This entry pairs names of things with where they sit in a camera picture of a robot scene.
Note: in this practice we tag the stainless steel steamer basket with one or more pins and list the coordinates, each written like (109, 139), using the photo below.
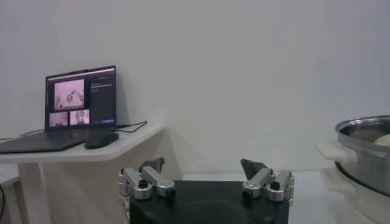
(365, 164)

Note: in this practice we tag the black computer mouse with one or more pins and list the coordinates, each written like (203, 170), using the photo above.
(100, 140)

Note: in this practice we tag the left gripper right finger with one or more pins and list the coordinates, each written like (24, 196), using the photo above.
(259, 181)

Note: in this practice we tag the black laptop with video windows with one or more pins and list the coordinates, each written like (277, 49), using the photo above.
(100, 100)

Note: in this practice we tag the cream electric cooker pot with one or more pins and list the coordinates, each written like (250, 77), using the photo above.
(350, 188)

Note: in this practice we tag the white side table with mouse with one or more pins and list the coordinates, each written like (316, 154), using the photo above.
(91, 182)

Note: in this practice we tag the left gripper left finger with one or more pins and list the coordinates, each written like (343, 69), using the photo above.
(153, 179)

